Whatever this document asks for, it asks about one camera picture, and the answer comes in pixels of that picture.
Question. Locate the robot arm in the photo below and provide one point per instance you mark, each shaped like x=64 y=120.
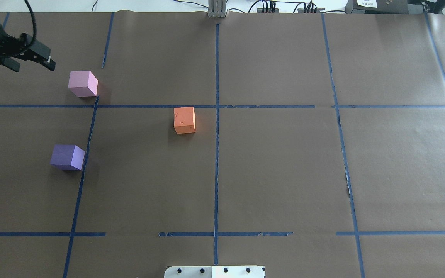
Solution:
x=26 y=48

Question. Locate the orange foam cube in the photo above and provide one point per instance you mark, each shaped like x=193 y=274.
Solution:
x=184 y=120

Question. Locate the pink foam cube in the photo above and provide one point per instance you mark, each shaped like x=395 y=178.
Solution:
x=83 y=83

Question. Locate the grey clamp at table edge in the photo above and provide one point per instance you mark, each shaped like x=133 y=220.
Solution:
x=217 y=8

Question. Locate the purple foam cube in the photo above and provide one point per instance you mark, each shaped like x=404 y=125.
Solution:
x=67 y=157

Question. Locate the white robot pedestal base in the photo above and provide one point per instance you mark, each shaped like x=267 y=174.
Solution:
x=234 y=271

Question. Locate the black computer box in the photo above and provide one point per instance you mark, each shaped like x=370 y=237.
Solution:
x=377 y=7

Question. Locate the black usb hub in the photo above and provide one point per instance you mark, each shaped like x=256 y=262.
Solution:
x=307 y=8
x=268 y=8

